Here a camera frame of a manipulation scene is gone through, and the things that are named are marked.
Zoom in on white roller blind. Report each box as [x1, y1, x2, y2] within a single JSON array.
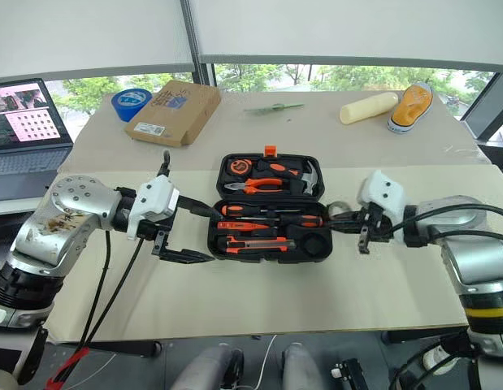
[[0, 0, 197, 80], [188, 0, 503, 74]]

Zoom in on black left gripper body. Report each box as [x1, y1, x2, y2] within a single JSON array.
[[136, 219, 175, 243]]

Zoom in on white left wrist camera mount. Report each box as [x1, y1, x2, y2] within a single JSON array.
[[127, 175, 181, 241]]

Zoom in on cream table cover sheet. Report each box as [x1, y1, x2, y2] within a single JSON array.
[[43, 164, 503, 342]]

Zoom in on orange black utility knife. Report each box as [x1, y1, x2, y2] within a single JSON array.
[[225, 235, 297, 254]]

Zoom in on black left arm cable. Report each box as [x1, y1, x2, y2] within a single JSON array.
[[78, 230, 112, 350], [82, 238, 146, 350]]

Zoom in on dark window frame post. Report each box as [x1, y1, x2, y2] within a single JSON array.
[[180, 0, 218, 89]]

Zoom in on black electrical tape roll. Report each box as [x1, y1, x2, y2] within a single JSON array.
[[327, 201, 353, 223]]

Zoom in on orange black tape measure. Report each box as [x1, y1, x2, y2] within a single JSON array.
[[228, 159, 254, 178]]

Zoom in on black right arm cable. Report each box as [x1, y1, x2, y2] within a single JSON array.
[[391, 202, 503, 239], [427, 229, 503, 247]]

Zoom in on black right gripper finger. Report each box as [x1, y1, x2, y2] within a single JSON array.
[[331, 209, 364, 223], [328, 221, 362, 236]]

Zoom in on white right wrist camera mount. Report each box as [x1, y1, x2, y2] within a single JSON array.
[[358, 170, 406, 223]]

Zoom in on orange voltage tester pen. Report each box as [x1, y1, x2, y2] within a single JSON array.
[[217, 221, 276, 232]]

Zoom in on phillips screwdriver orange black handle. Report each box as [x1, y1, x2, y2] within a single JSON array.
[[234, 214, 324, 228]]

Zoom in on green plastic strip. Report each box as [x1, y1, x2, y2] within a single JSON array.
[[243, 102, 305, 115]]

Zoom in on brown cardboard box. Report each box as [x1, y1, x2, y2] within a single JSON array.
[[124, 80, 223, 147]]

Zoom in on cream foam cylinder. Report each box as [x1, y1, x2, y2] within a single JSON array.
[[339, 91, 400, 125]]

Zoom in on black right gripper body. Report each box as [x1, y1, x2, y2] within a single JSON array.
[[358, 202, 394, 255]]

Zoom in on red cable wrap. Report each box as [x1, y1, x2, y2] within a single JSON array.
[[46, 347, 89, 389]]

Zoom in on grey rounded shape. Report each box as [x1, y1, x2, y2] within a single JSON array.
[[171, 344, 244, 390], [281, 343, 323, 390]]

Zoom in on black tool case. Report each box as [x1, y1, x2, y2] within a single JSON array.
[[207, 152, 334, 267]]

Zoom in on grey beige table cover sheet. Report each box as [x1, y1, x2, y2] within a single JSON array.
[[58, 89, 492, 174]]

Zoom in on yellow canvas shoe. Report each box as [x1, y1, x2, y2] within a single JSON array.
[[387, 82, 436, 134]]

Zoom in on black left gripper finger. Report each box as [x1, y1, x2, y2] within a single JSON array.
[[152, 229, 215, 265], [177, 196, 222, 219]]

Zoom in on grey laptop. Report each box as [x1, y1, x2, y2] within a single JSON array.
[[0, 77, 76, 202]]

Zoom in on small black device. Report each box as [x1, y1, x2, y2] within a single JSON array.
[[331, 357, 370, 390]]

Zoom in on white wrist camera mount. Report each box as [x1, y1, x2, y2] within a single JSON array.
[[358, 170, 406, 223], [127, 175, 181, 241]]

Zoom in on thin white cable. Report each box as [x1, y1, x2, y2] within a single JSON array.
[[253, 335, 279, 390]]

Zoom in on dark monitor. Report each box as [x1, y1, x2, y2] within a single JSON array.
[[462, 72, 503, 143]]

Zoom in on flathead screwdriver orange black handle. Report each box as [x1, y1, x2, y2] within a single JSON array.
[[220, 204, 303, 217]]

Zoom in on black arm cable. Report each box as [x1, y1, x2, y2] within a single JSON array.
[[427, 229, 503, 247], [82, 238, 146, 350], [78, 230, 112, 350], [391, 202, 503, 239]]

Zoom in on orange handled pliers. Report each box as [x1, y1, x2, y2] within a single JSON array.
[[224, 177, 284, 196]]

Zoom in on blue masking tape roll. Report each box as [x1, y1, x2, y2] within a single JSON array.
[[111, 87, 154, 123]]

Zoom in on claw hammer black handle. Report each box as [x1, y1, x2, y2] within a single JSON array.
[[291, 162, 320, 196]]

